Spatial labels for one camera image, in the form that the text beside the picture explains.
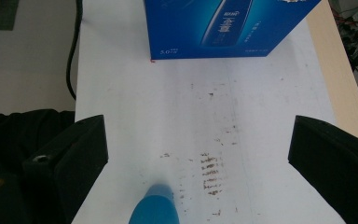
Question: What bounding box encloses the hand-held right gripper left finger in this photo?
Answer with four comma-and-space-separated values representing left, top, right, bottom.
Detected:
22, 114, 109, 224

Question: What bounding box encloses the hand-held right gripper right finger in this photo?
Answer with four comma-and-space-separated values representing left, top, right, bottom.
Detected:
287, 115, 358, 224

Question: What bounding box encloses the blue plastic object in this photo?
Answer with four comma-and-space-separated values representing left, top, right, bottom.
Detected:
128, 183, 181, 224

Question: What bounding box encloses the white paper table cover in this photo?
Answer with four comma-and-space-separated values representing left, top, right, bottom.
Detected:
70, 0, 348, 224

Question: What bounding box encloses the green mat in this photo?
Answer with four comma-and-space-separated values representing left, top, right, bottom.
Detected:
0, 0, 21, 32

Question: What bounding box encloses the blue printed carton box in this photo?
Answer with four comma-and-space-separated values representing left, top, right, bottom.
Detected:
144, 0, 322, 61

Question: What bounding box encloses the black cable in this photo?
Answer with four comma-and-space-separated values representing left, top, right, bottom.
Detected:
65, 0, 84, 101

